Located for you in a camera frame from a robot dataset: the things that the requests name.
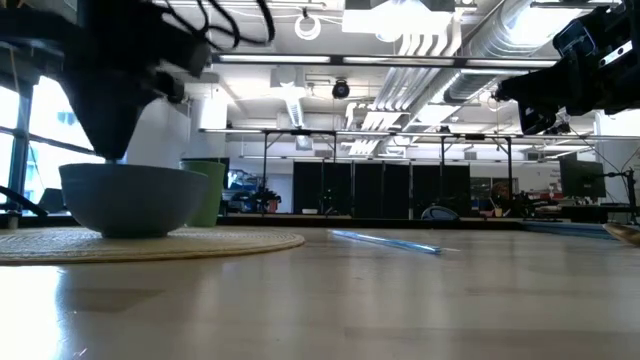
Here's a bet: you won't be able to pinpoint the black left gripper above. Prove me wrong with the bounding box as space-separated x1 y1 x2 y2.
54 0 211 161

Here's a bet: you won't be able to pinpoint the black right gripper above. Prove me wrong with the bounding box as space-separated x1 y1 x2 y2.
494 0 621 135

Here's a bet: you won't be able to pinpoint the green plastic cup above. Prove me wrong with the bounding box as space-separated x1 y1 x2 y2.
179 159 227 229

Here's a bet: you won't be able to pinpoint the translucent blue straw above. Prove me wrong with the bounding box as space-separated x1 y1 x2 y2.
328 228 444 256

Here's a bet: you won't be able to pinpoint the black computer monitor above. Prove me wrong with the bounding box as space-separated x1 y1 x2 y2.
558 157 608 200

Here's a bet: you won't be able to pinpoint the grey-blue ceramic bowl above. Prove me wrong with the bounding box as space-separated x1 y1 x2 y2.
58 163 210 239

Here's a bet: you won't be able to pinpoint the person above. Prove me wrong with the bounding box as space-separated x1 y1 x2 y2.
489 180 512 217

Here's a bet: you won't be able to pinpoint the black chair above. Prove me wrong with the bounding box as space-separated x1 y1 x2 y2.
38 188 66 214

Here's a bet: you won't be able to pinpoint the black angled bar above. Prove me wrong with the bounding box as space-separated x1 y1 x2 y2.
0 184 50 219

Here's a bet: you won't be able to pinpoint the blue mat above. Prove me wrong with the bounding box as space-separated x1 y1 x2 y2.
521 220 617 240

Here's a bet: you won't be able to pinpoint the blue and white rounded object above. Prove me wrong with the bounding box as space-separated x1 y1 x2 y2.
420 205 461 222

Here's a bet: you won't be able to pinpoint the black partition panels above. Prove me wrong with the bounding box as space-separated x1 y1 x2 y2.
292 160 471 220

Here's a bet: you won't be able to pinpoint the round woven straw placemat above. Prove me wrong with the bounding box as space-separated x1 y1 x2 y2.
0 226 306 266

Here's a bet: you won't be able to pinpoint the black bar with light strips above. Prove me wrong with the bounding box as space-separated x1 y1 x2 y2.
212 52 560 70

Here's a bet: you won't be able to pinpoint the silver ventilation duct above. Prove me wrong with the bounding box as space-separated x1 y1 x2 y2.
442 0 571 104

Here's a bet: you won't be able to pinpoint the dark window frame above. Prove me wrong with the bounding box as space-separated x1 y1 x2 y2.
0 74 106 211

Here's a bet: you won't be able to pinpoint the black cable bundle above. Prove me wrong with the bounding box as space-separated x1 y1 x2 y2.
159 0 276 51

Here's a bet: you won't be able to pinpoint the white cable loop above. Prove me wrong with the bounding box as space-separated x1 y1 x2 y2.
293 13 323 42

